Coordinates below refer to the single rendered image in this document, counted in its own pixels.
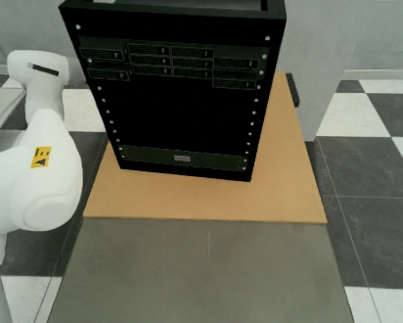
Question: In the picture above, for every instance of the tan flat board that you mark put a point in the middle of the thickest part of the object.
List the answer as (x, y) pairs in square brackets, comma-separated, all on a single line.
[(282, 186)]

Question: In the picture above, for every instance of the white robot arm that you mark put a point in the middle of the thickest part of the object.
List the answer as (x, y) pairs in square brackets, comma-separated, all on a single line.
[(41, 180)]

